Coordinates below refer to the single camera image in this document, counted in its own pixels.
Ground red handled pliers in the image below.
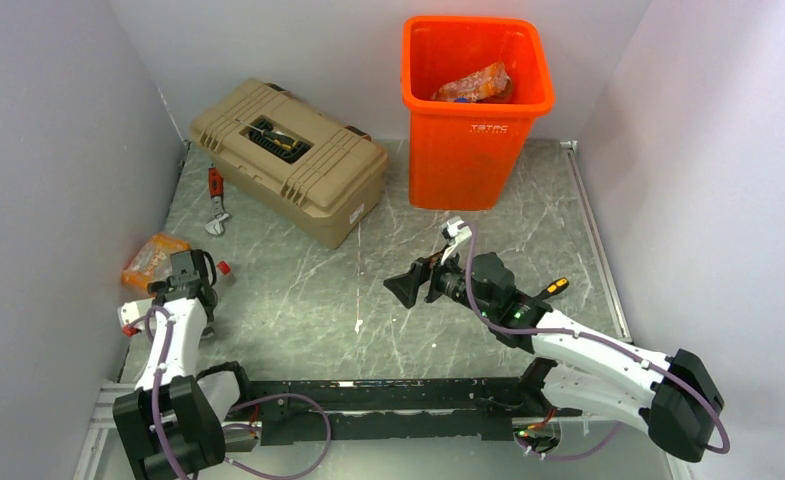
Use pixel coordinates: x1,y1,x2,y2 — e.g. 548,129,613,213
208,166,224,198

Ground large orange bottle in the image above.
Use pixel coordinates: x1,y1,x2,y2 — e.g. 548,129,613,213
120,232,191,293

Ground orange plastic bin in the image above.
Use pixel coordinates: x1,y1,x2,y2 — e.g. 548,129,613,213
400,15,556,211

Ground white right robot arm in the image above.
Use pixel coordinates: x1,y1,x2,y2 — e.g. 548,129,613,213
383,252,730,463

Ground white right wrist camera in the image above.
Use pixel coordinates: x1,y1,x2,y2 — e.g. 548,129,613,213
440,216,472,264

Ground red label clear bottle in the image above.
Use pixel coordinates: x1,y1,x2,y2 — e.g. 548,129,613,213
214,261,236,287

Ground orange label bottle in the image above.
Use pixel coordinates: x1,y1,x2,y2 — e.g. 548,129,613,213
431,61,515,103

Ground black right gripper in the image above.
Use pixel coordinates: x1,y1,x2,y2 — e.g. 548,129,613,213
383,243,495,320

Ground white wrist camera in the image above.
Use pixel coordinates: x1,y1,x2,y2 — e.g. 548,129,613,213
440,216,472,264
117,298,154,339

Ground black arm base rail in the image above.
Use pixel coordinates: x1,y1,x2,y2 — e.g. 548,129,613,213
226,377,554,446

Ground screwdriver in toolbox lid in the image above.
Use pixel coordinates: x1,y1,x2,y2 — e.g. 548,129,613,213
247,119,312,164

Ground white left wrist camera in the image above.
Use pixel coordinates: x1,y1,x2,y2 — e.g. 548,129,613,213
117,298,154,339

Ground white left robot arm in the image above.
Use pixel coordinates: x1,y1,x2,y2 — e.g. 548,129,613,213
112,249,256,479

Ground tan plastic toolbox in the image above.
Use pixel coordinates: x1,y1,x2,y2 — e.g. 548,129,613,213
189,79,388,249

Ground yellow black screwdriver on table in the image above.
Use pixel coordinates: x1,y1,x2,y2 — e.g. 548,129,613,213
543,277,570,297

